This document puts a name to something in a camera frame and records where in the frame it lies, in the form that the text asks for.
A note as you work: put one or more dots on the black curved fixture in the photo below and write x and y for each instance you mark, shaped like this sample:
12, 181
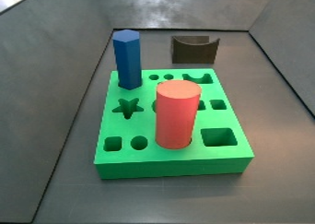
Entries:
194, 49

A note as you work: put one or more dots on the dark blue hexagonal peg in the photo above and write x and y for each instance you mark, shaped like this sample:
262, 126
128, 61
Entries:
127, 52

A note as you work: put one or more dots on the green shape-sorter board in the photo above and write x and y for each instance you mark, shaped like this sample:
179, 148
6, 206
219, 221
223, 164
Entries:
127, 151

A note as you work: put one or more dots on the red cylinder peg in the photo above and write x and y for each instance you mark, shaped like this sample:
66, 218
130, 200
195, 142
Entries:
177, 109

